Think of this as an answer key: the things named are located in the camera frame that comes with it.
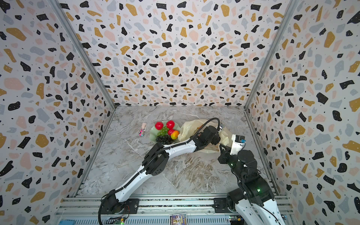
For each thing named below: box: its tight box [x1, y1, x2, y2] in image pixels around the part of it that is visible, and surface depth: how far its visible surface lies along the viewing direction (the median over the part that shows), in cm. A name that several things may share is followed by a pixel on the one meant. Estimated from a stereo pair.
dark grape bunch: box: [155, 134, 173, 145], surface depth 95 cm
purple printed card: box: [168, 212, 188, 225], surface depth 70 cm
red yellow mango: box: [170, 130, 180, 140], surface depth 96 cm
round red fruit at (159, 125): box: [154, 121, 164, 131], surface depth 102 cm
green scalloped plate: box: [149, 120, 180, 145], surface depth 100 cm
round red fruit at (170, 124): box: [165, 120, 175, 129], surface depth 102 cm
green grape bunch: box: [157, 126, 170, 137], surface depth 102 cm
